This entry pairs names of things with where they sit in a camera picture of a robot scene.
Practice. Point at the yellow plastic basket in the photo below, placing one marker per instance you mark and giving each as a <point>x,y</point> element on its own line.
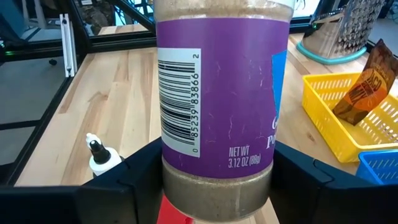
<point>342,143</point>

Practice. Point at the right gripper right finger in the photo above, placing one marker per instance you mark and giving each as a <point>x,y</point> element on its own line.
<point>326,205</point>

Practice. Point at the person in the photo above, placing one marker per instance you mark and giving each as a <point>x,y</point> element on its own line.
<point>99,15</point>

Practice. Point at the brown taco seasoning packet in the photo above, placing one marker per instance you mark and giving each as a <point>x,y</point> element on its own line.
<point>363,93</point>

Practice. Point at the silver aluminium extrusion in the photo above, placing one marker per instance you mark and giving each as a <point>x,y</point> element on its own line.
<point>68,46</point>

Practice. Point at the blue plastic basket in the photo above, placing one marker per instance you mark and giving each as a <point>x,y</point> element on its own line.
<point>379,168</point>

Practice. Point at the red cube block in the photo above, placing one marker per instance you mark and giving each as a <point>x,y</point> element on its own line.
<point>171,214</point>

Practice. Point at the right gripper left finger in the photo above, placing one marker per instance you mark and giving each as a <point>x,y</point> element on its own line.
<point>93,205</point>

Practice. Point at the purple label spice jar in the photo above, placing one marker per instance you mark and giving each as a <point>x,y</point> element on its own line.
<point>224,93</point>

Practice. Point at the wooden workbench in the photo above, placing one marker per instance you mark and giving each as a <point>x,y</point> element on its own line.
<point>124,29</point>

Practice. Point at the tall black food colouring bottle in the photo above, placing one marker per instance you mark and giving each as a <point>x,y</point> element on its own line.
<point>105,165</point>

